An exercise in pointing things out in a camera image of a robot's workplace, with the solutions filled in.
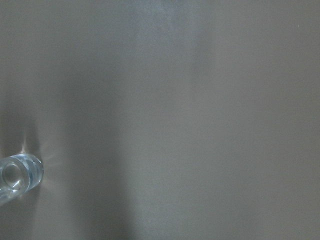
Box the clear glass sauce bottle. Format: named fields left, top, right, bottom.
left=0, top=153, right=44, bottom=205

